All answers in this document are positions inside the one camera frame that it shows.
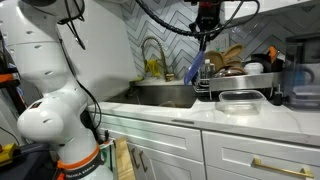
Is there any white upper cabinet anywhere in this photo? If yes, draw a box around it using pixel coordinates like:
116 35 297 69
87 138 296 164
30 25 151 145
223 0 311 21

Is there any wooden paddle board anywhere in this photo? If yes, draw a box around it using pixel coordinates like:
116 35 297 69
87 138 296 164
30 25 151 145
221 43 245 66

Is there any small black pump bottle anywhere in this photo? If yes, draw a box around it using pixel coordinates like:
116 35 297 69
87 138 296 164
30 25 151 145
273 83 284 106

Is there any long gold drawer handle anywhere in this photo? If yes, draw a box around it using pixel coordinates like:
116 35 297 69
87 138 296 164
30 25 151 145
251 157 315 180

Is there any clear bottle white cap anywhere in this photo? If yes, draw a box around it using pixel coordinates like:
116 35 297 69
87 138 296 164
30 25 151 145
202 59 216 84

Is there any stainless steel sink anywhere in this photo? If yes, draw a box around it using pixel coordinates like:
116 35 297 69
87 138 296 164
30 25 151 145
104 84 198 109

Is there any light wooden plank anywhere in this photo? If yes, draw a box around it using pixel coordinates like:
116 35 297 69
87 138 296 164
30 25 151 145
113 137 136 180

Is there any yellow cloth on faucet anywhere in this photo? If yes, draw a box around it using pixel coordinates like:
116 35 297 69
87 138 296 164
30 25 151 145
144 59 162 78

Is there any white lower cabinet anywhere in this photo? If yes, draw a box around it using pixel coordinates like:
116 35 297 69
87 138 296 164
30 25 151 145
94 113 320 180

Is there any white cup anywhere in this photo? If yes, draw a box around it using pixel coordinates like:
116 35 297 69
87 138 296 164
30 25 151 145
244 62 265 76

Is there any orange handled utensil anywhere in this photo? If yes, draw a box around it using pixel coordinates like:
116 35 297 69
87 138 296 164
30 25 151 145
268 45 278 64

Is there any white wall outlet plate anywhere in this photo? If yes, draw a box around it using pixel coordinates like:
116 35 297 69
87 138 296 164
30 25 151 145
213 32 231 53

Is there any steel bowl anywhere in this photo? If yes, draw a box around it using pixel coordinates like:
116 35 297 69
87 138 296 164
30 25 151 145
215 67 247 79

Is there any round wooden board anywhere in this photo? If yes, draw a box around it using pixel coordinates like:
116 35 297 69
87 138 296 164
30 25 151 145
203 49 226 72

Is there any gold spring faucet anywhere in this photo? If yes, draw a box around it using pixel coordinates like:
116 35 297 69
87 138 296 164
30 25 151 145
140 35 175 83

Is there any clear glass bowl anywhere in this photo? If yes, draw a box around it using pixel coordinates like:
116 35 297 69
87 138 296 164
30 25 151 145
159 100 178 109

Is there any metal dish rack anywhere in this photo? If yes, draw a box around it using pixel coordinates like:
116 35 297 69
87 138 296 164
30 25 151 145
192 71 284 101

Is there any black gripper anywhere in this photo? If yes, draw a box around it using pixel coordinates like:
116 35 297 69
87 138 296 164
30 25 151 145
189 1 223 53

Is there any dark water filter pitcher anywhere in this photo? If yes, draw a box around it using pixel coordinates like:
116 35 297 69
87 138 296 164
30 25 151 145
283 32 320 111

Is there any white cabinet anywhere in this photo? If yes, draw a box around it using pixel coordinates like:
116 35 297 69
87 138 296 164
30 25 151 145
223 0 311 21
94 113 320 180

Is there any cabinet door handle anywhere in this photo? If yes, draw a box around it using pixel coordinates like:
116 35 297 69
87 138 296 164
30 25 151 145
130 147 141 170
139 150 149 173

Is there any black corrugated cable conduit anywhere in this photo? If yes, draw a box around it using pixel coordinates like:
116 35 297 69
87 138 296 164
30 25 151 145
134 0 261 38

